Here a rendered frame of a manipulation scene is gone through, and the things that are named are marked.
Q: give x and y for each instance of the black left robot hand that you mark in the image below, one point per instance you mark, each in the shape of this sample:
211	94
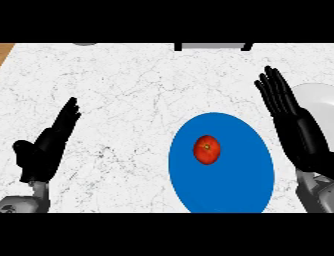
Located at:
45	150

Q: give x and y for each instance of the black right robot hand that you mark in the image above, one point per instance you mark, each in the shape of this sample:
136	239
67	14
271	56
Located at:
300	130

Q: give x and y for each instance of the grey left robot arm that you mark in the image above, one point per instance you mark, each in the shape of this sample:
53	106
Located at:
24	200

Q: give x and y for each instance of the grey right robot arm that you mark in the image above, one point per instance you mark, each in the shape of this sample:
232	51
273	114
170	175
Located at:
322	193

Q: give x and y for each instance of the red tomato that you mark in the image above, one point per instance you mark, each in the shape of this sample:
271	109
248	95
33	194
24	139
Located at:
207	149

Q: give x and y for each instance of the blue plate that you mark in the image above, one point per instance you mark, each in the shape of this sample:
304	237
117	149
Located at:
222	176

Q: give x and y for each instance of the grey appliance with black legs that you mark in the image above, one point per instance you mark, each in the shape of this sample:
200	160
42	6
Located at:
211	46

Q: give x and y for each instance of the grey round object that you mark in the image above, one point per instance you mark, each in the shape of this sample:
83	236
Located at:
84	44

